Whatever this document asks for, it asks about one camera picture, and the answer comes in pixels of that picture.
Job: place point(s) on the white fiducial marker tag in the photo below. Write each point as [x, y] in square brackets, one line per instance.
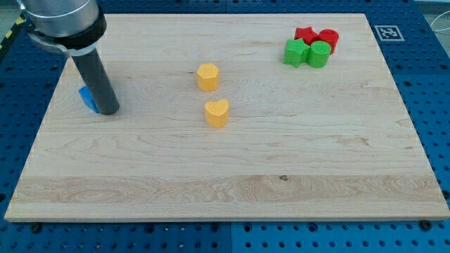
[389, 33]

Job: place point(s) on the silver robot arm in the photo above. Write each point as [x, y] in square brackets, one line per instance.
[68, 27]

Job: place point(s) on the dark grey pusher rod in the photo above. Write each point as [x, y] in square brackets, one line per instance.
[96, 80]

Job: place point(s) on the red star block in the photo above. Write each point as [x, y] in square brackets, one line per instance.
[307, 34]

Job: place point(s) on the green cylinder block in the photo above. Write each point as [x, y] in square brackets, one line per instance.
[319, 54]

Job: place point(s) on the yellow hexagon block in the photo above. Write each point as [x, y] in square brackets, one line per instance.
[208, 77]

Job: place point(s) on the green star block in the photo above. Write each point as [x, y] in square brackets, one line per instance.
[296, 52]

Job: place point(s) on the blue block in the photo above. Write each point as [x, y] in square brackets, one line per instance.
[87, 99]

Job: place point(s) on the black yellow hazard tape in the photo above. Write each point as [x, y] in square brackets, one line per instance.
[12, 33]

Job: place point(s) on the red cylinder block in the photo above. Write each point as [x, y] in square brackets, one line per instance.
[331, 37]

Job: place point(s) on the wooden board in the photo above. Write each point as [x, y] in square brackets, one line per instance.
[301, 144]

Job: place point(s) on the yellow heart block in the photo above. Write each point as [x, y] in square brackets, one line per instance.
[217, 113]

